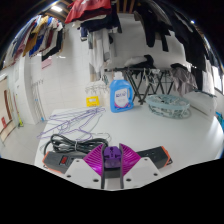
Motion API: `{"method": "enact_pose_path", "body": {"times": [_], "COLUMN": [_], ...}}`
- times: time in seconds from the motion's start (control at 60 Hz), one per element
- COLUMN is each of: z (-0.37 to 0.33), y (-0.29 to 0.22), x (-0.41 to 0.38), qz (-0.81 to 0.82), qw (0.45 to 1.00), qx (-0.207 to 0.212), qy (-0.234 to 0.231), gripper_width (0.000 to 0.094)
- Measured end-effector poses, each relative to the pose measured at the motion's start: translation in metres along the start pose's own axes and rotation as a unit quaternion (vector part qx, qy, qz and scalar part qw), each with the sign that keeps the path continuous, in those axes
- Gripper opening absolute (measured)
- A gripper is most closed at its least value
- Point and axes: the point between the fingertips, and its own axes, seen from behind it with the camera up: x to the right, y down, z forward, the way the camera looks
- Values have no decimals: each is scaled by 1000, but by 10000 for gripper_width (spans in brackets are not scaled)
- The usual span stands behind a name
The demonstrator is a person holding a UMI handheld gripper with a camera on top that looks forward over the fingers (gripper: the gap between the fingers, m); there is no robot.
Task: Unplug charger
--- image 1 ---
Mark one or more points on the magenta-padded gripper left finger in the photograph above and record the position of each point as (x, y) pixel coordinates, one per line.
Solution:
(78, 170)

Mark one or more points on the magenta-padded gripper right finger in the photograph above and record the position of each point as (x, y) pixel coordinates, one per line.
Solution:
(145, 170)

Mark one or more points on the purple charger block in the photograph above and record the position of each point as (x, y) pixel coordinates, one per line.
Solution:
(111, 156)

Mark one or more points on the yellow box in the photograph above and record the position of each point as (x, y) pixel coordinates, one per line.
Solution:
(92, 101)

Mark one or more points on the blue detergent bottle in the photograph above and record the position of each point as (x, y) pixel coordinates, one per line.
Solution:
(121, 95)

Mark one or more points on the white clip hanger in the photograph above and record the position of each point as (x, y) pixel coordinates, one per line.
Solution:
(96, 88)

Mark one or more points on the long white slab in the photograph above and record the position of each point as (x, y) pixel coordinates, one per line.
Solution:
(200, 101)

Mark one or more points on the black folding drying rack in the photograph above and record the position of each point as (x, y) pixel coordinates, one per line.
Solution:
(133, 71)

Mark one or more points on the grey cloth on rack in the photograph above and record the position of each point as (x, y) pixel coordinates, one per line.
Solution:
(183, 78)

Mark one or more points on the white and black clothes pile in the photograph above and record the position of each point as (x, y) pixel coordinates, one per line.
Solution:
(138, 61)

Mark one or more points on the dark hanging clothes row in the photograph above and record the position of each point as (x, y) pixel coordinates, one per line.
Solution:
(186, 40)

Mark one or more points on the colourful hanging clothes row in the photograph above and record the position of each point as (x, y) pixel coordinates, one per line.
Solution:
(86, 8)

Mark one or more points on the ceiling light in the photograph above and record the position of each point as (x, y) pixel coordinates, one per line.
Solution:
(56, 8)

